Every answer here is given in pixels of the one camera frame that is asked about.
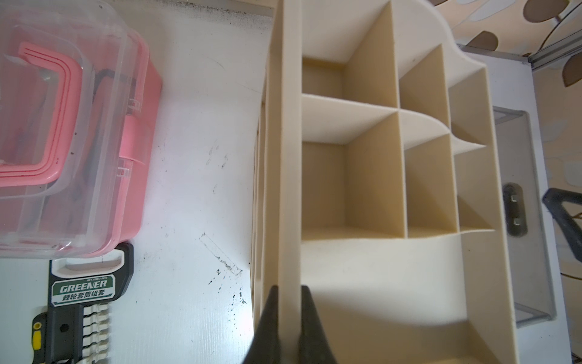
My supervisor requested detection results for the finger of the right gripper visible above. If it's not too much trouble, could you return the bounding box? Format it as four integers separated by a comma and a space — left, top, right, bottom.
542, 188, 581, 262

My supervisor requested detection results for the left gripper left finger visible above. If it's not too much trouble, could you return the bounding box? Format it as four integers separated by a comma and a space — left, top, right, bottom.
242, 285, 281, 364

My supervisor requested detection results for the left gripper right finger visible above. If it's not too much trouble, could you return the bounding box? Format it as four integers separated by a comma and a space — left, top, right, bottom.
299, 285, 337, 364

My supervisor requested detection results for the beige drawer organizer cabinet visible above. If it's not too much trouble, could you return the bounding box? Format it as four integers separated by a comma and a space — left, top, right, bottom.
251, 1, 519, 363

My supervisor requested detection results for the black tool strip on table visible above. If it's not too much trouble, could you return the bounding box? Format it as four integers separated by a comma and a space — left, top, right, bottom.
31, 242, 134, 363

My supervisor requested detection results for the pink clear plastic case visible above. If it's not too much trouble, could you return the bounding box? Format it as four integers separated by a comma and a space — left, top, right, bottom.
1, 1, 162, 259

